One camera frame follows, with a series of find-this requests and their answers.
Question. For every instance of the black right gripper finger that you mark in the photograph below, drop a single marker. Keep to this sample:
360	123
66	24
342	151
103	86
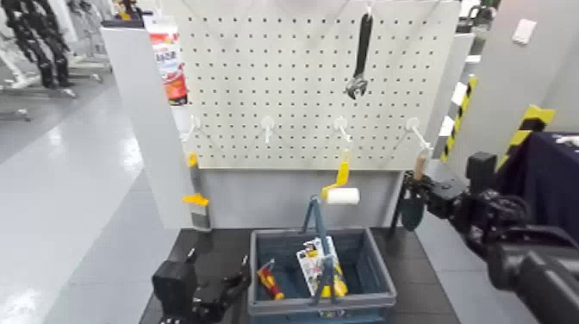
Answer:
418	195
418	179

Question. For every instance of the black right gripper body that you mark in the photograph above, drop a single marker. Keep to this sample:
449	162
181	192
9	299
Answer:
448	199

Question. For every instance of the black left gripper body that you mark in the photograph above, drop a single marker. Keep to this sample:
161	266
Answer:
210	303

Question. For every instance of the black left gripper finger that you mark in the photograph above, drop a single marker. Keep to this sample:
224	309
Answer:
191	254
237	282

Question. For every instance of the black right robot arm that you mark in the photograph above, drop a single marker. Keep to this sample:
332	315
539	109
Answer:
524	253

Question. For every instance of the white yellow packaged tool card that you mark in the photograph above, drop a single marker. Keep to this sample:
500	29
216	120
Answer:
312	267

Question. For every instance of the blue grey plastic crate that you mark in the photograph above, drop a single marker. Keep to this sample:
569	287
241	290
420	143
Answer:
362	258

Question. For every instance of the red yellow screwdriver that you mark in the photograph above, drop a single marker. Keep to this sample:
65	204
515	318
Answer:
269	281

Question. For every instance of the white pegboard hook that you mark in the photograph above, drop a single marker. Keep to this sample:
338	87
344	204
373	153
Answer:
341	126
268	124
416	130
193	124

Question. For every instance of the grey scraper with yellow parts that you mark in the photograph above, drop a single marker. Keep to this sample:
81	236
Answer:
199	200

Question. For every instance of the narrow yellow black hazard strip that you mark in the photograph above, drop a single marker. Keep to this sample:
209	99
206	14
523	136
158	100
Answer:
459	117

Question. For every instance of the grey panel under pegboard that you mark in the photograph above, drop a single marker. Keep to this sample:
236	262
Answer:
271	199

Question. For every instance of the wide yellow black hazard strip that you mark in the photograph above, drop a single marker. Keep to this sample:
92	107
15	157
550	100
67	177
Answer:
527	126

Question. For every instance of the white partition panel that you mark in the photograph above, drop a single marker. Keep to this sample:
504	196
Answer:
149	135

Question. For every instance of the black adjustable wrench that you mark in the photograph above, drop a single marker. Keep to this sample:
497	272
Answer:
362	49

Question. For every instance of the white perforated pegboard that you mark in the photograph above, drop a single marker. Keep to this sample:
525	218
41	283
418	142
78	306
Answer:
280	81

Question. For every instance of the black office chair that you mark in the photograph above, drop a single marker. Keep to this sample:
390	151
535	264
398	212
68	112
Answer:
475	16

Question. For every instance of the red white printed banner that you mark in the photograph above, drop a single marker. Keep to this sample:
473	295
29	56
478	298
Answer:
169	63

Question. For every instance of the black humanoid robot on stand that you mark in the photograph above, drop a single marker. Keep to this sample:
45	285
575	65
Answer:
40	40

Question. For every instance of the black support post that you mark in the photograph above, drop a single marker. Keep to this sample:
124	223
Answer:
394	212

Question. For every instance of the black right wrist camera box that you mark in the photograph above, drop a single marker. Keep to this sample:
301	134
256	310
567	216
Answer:
481	169

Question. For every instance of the white wall plate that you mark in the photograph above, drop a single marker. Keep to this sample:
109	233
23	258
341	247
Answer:
524	31

